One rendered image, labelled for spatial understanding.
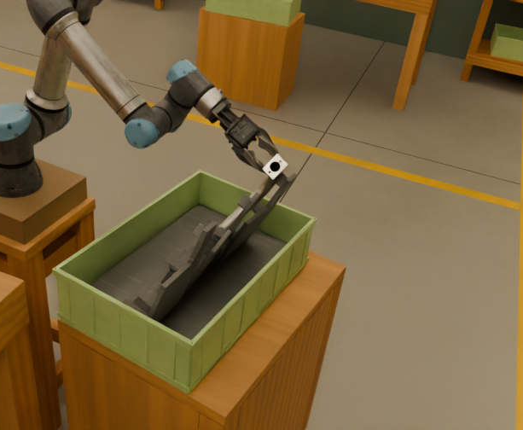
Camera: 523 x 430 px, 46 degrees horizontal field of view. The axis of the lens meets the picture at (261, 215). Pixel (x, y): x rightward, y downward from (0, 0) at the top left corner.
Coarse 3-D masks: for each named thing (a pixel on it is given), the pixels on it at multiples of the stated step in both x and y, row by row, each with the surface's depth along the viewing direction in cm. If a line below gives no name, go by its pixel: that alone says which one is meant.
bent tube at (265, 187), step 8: (272, 160) 157; (264, 168) 157; (272, 168) 164; (280, 168) 156; (272, 176) 156; (264, 184) 168; (272, 184) 168; (264, 192) 169; (256, 200) 169; (240, 208) 169; (232, 216) 168; (224, 224) 168
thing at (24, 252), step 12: (84, 204) 192; (72, 216) 186; (84, 216) 193; (48, 228) 180; (60, 228) 182; (0, 240) 173; (12, 240) 174; (36, 240) 175; (48, 240) 179; (12, 252) 173; (24, 252) 171; (36, 252) 175
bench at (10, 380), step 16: (16, 336) 159; (0, 352) 157; (16, 352) 161; (0, 368) 161; (16, 368) 163; (32, 368) 171; (0, 384) 165; (16, 384) 166; (32, 384) 174; (0, 400) 170; (16, 400) 168; (32, 400) 177; (0, 416) 174; (16, 416) 171; (32, 416) 179
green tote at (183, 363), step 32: (192, 192) 194; (224, 192) 192; (128, 224) 169; (160, 224) 185; (288, 224) 185; (96, 256) 162; (288, 256) 171; (64, 288) 151; (256, 288) 158; (64, 320) 158; (96, 320) 150; (128, 320) 143; (224, 320) 146; (128, 352) 150; (160, 352) 143; (192, 352) 137; (224, 352) 154; (192, 384) 144
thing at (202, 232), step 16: (208, 224) 138; (208, 240) 143; (192, 256) 143; (176, 272) 141; (192, 272) 151; (160, 288) 138; (176, 288) 147; (144, 304) 149; (160, 304) 143; (176, 304) 159
